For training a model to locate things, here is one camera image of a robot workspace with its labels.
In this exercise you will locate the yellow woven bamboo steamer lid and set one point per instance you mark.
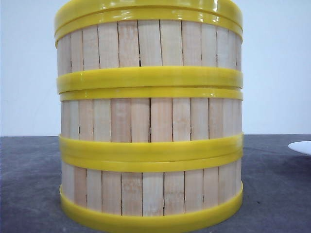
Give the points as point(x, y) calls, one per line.
point(75, 9)

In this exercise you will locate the bamboo steamer basket single bun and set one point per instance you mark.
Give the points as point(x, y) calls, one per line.
point(148, 53)

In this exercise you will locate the bamboo steamer basket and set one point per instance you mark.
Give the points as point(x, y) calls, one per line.
point(171, 202)
point(147, 133)

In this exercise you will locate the white plate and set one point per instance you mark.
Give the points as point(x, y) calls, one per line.
point(303, 147)

